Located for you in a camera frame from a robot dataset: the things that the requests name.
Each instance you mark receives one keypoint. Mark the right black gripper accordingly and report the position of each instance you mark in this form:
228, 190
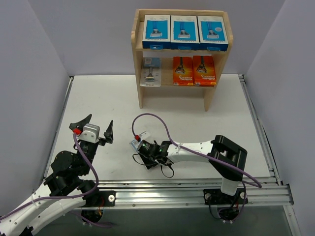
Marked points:
143, 160

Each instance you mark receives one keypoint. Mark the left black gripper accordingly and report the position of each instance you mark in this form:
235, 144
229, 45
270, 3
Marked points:
102, 139

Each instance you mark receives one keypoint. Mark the clear blister razor pack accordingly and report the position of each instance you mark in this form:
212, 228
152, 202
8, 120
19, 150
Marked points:
134, 144
151, 72

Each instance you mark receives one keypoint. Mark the orange Gillette Fusion box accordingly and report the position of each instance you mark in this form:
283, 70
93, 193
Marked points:
204, 71
183, 71

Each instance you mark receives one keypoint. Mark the blue Harry's razor box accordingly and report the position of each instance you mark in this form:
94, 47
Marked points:
184, 33
212, 33
156, 32

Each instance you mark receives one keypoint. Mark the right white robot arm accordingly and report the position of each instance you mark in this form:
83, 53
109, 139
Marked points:
227, 157

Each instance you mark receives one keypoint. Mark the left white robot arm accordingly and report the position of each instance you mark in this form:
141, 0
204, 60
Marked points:
73, 183

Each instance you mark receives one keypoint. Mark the wooden shelf unit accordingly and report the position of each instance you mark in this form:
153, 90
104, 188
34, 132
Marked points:
219, 57

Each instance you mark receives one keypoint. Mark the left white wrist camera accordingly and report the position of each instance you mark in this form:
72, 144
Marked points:
90, 133

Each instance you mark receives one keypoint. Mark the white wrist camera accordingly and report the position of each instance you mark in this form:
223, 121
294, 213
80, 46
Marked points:
90, 133
142, 136

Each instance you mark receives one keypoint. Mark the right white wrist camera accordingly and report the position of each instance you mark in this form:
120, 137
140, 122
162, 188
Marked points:
142, 136

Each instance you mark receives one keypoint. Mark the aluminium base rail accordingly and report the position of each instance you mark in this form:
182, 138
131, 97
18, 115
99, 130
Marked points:
168, 112

